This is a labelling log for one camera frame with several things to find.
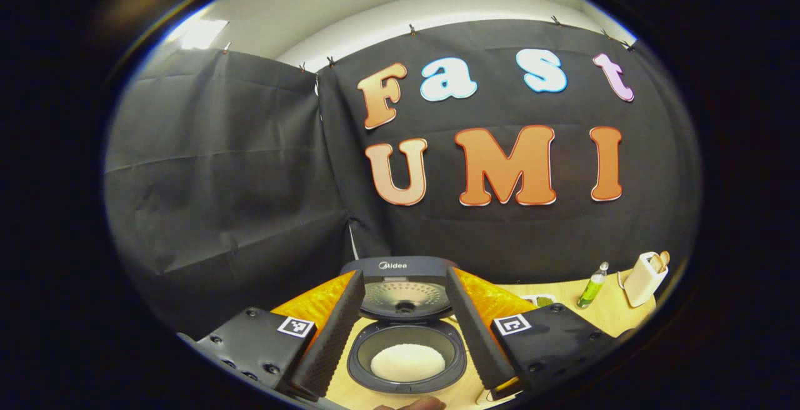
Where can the white rice heap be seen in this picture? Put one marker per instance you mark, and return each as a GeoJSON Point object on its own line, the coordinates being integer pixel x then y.
{"type": "Point", "coordinates": [407, 363]}

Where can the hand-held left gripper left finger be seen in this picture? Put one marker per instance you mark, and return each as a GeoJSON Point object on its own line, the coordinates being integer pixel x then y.
{"type": "Point", "coordinates": [334, 341]}

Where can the toast bread slice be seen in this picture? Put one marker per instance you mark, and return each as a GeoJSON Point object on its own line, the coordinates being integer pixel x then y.
{"type": "Point", "coordinates": [656, 264]}
{"type": "Point", "coordinates": [665, 258]}

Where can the black backdrop cloth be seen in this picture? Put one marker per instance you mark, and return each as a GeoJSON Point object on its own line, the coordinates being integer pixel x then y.
{"type": "Point", "coordinates": [237, 166]}

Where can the narrow ceiling light panel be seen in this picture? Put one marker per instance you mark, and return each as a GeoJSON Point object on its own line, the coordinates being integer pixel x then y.
{"type": "Point", "coordinates": [203, 34]}

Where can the black and silver rice cooker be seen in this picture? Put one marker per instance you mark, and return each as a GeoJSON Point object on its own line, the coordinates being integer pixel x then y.
{"type": "Point", "coordinates": [406, 297]}

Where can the white divided dish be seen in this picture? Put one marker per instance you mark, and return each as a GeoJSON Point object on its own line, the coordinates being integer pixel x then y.
{"type": "Point", "coordinates": [539, 300]}

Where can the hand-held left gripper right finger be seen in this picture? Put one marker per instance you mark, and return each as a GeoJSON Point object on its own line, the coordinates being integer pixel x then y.
{"type": "Point", "coordinates": [478, 341]}

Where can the white toaster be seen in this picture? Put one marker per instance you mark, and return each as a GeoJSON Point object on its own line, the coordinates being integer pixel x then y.
{"type": "Point", "coordinates": [640, 285]}

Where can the green label clear bottle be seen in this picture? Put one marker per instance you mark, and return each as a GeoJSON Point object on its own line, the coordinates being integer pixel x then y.
{"type": "Point", "coordinates": [589, 291]}

